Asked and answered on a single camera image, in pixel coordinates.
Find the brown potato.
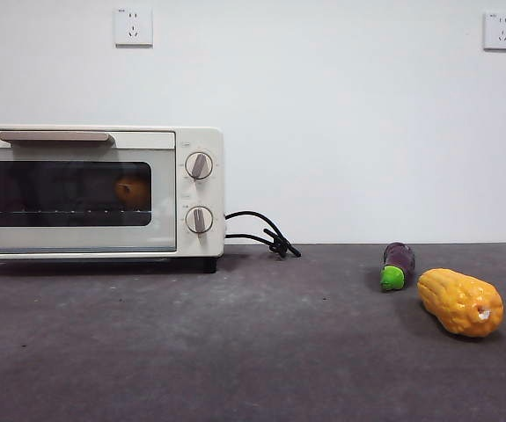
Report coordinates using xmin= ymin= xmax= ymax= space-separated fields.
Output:
xmin=114 ymin=173 xmax=150 ymax=210

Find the glass oven door with handle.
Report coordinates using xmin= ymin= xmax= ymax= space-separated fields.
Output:
xmin=0 ymin=129 xmax=178 ymax=255

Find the cream oven knob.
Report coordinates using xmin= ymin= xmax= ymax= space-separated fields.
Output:
xmin=184 ymin=151 xmax=215 ymax=181
xmin=184 ymin=205 xmax=214 ymax=238

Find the cream toaster oven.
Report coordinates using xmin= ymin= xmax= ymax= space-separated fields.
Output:
xmin=0 ymin=126 xmax=225 ymax=276

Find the purple toy eggplant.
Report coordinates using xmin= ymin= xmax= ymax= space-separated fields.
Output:
xmin=379 ymin=241 xmax=416 ymax=293

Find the yellow toy corn cob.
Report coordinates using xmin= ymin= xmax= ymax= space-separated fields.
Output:
xmin=416 ymin=268 xmax=505 ymax=340

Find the black oven power cable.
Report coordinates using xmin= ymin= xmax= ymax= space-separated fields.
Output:
xmin=224 ymin=211 xmax=302 ymax=259

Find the metal wire oven rack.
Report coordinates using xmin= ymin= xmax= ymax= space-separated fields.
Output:
xmin=0 ymin=209 xmax=151 ymax=216

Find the white wall socket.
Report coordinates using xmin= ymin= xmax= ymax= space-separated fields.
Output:
xmin=482 ymin=11 xmax=506 ymax=52
xmin=114 ymin=6 xmax=154 ymax=48

